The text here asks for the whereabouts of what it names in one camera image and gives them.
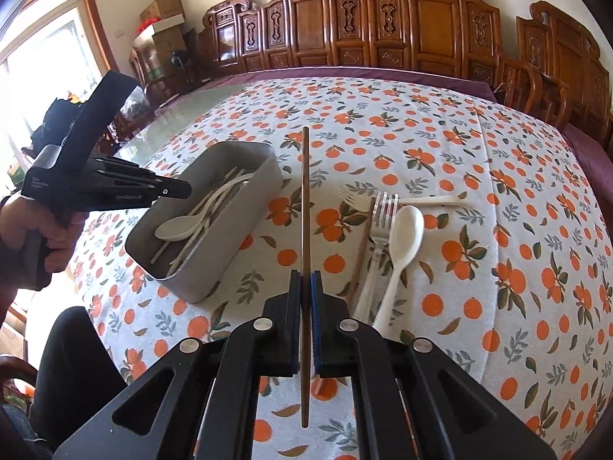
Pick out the person's leg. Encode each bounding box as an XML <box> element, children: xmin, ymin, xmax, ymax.
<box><xmin>28</xmin><ymin>305</ymin><xmax>128</xmax><ymax>423</ymax></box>

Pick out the grey metal tin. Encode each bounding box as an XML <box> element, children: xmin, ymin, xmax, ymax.
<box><xmin>125</xmin><ymin>141</ymin><xmax>285</xmax><ymax>304</ymax></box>

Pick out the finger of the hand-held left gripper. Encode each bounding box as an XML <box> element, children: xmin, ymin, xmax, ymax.
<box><xmin>141</xmin><ymin>176</ymin><xmax>193</xmax><ymax>201</ymax></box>
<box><xmin>89</xmin><ymin>155</ymin><xmax>162</xmax><ymax>186</ymax></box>

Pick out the large cardboard box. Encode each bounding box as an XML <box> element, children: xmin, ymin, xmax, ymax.
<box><xmin>146</xmin><ymin>26</ymin><xmax>188</xmax><ymax>66</ymax></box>

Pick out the orange print tablecloth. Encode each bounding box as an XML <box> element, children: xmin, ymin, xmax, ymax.
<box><xmin>71</xmin><ymin>77</ymin><xmax>613</xmax><ymax>460</ymax></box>

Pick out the carved wooden armchair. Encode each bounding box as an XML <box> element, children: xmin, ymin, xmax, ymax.
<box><xmin>516</xmin><ymin>0</ymin><xmax>613</xmax><ymax>154</ymax></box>

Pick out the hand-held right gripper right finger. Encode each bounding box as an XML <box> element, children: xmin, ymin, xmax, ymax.
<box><xmin>309</xmin><ymin>271</ymin><xmax>559</xmax><ymax>460</ymax></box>

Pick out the carved wooden sofa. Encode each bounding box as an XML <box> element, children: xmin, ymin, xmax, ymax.
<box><xmin>198</xmin><ymin>0</ymin><xmax>572</xmax><ymax>125</ymax></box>

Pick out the small white plastic spoon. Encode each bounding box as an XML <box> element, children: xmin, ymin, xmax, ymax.
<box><xmin>192</xmin><ymin>167</ymin><xmax>257</xmax><ymax>224</ymax></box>

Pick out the wooden balcony door frame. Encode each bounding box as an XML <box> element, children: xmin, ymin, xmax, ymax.
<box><xmin>0</xmin><ymin>0</ymin><xmax>121</xmax><ymax>78</ymax></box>

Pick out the purple sofa cushion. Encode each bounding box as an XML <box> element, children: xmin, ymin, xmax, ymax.
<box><xmin>210</xmin><ymin>66</ymin><xmax>500</xmax><ymax>102</ymax></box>

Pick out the person's left hand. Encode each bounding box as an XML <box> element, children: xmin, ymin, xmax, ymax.
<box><xmin>0</xmin><ymin>194</ymin><xmax>85</xmax><ymax>252</ymax></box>

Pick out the large white spoon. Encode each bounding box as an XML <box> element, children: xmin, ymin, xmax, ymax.
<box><xmin>371</xmin><ymin>205</ymin><xmax>426</xmax><ymax>339</ymax></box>
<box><xmin>154</xmin><ymin>172</ymin><xmax>252</xmax><ymax>243</ymax></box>

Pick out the clear plastic bag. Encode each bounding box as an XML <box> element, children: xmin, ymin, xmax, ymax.
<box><xmin>119</xmin><ymin>87</ymin><xmax>152</xmax><ymax>122</ymax></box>

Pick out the person's left forearm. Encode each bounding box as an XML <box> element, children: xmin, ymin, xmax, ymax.
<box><xmin>0</xmin><ymin>244</ymin><xmax>26</xmax><ymax>308</ymax></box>

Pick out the metal fork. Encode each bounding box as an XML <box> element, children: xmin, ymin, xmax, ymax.
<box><xmin>353</xmin><ymin>190</ymin><xmax>400</xmax><ymax>320</ymax></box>

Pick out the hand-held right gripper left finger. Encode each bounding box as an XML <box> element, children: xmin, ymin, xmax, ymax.
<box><xmin>52</xmin><ymin>271</ymin><xmax>306</xmax><ymax>460</ymax></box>

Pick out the carved wooden chair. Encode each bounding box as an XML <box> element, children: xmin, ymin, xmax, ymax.
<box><xmin>128</xmin><ymin>47</ymin><xmax>193</xmax><ymax>108</ymax></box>

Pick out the black cloth pile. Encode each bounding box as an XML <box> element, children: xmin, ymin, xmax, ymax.
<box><xmin>31</xmin><ymin>98</ymin><xmax>90</xmax><ymax>155</ymax></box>

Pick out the open cardboard box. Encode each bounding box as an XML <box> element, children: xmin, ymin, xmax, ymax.
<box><xmin>139</xmin><ymin>0</ymin><xmax>185</xmax><ymax>21</ymax></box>

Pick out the purple armchair cushion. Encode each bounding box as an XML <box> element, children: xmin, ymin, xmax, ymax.
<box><xmin>559</xmin><ymin>123</ymin><xmax>613</xmax><ymax>176</ymax></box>

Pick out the white plastic fork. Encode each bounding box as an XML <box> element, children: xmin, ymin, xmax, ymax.
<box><xmin>338</xmin><ymin>185</ymin><xmax>473</xmax><ymax>208</ymax></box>

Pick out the flat white box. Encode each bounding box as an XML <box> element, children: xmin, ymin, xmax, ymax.
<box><xmin>133</xmin><ymin>13</ymin><xmax>187</xmax><ymax>42</ymax></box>

